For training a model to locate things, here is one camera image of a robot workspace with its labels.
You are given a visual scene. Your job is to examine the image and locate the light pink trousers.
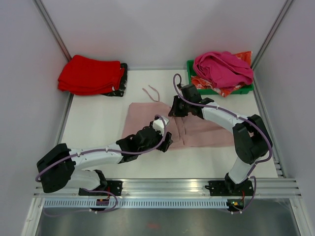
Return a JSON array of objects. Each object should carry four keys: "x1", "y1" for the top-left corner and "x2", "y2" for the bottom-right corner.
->
[{"x1": 122, "y1": 93, "x2": 234, "y2": 149}]

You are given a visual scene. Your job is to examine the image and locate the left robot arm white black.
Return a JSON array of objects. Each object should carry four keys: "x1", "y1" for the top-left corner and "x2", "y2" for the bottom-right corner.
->
[{"x1": 35, "y1": 115, "x2": 172, "y2": 195}]

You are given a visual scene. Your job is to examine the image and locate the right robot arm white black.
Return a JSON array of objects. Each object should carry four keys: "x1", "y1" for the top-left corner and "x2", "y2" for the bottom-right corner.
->
[{"x1": 169, "y1": 85, "x2": 273, "y2": 195}]

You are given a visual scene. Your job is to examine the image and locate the magenta crumpled trousers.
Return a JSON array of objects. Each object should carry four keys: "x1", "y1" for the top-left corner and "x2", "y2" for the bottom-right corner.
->
[{"x1": 193, "y1": 51, "x2": 253, "y2": 89}]

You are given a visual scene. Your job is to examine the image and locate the orange floral trousers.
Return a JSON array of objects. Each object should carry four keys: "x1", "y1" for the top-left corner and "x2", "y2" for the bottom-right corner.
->
[{"x1": 191, "y1": 51, "x2": 252, "y2": 97}]

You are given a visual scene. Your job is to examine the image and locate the folded red trousers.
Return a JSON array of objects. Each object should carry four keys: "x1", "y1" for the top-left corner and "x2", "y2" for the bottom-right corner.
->
[{"x1": 58, "y1": 55, "x2": 125, "y2": 96}]

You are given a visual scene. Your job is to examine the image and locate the green plastic bin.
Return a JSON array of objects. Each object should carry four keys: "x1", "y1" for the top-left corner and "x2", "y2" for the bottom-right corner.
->
[{"x1": 186, "y1": 59, "x2": 254, "y2": 96}]

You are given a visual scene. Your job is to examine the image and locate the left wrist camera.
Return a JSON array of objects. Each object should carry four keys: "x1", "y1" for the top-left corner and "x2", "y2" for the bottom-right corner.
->
[{"x1": 152, "y1": 116, "x2": 169, "y2": 133}]

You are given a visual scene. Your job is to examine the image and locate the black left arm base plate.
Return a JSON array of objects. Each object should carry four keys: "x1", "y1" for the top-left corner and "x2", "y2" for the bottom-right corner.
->
[{"x1": 78, "y1": 180, "x2": 123, "y2": 196}]

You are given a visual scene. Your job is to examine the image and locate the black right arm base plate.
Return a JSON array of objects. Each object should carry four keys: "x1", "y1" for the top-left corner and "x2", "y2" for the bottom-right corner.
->
[{"x1": 204, "y1": 180, "x2": 253, "y2": 197}]

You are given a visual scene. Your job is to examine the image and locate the slotted grey cable duct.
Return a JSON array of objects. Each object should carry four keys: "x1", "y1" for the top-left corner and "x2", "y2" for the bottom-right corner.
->
[{"x1": 44, "y1": 198, "x2": 228, "y2": 209}]

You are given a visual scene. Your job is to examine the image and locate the aluminium mounting rail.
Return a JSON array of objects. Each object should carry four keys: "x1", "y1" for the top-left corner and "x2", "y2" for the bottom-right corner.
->
[{"x1": 33, "y1": 178, "x2": 302, "y2": 200}]

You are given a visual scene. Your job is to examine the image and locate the right aluminium frame post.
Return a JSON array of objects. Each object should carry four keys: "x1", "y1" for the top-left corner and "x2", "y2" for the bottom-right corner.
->
[{"x1": 251, "y1": 0, "x2": 296, "y2": 69}]

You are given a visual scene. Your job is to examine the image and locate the aluminium frame post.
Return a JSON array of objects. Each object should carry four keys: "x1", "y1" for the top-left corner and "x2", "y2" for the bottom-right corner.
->
[
  {"x1": 33, "y1": 0, "x2": 72, "y2": 62},
  {"x1": 251, "y1": 0, "x2": 296, "y2": 69}
]

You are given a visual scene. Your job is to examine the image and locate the left aluminium frame post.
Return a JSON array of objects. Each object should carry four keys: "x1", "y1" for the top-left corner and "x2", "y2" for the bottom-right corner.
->
[{"x1": 33, "y1": 0, "x2": 72, "y2": 62}]

